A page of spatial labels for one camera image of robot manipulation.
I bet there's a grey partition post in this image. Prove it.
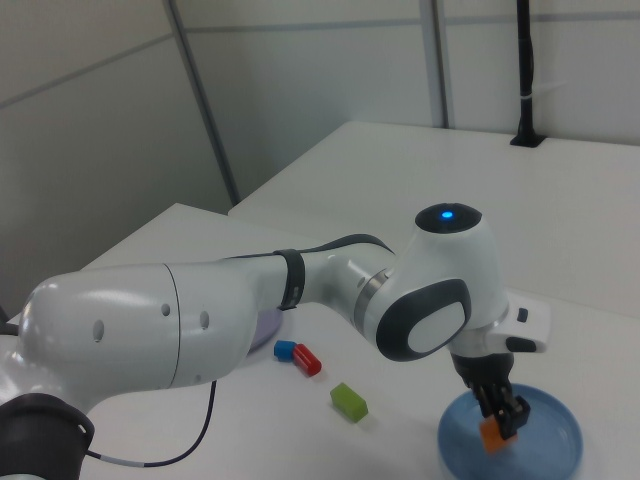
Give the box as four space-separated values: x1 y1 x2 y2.
428 0 457 129
163 0 242 207

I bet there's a blue plate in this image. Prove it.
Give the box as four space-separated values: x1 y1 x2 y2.
437 382 585 480

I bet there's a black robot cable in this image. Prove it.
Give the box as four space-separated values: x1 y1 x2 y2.
82 233 396 471

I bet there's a green rectangular block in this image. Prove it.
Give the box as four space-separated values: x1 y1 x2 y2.
329 382 370 424

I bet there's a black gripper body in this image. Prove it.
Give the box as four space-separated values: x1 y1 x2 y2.
451 351 516 391

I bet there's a black pole with base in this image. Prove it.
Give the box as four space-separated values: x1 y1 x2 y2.
509 0 546 149

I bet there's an orange block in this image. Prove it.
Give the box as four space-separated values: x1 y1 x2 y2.
478 418 519 455

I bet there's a red cylinder block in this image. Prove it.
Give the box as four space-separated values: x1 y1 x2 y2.
292 343 323 377

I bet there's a purple plate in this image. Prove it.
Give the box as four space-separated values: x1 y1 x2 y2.
247 307 284 354

